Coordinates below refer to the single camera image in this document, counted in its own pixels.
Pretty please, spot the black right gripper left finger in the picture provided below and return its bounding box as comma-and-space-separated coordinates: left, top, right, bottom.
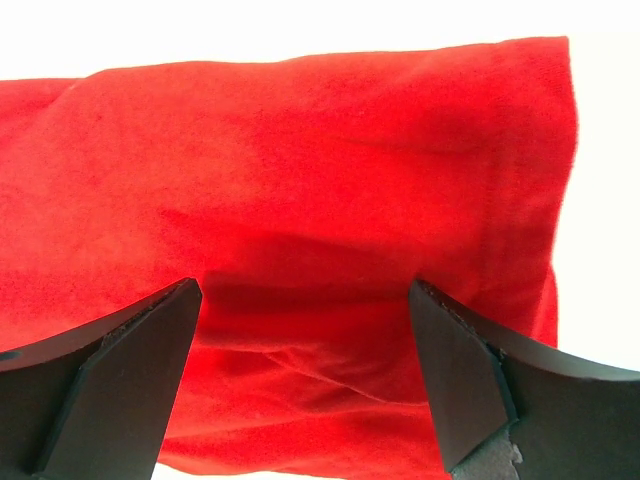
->
1, 278, 202, 480

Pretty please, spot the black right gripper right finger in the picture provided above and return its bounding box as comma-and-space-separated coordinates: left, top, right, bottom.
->
409, 281, 639, 480

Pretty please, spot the red t-shirt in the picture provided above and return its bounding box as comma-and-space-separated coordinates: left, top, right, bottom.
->
1, 37, 577, 479

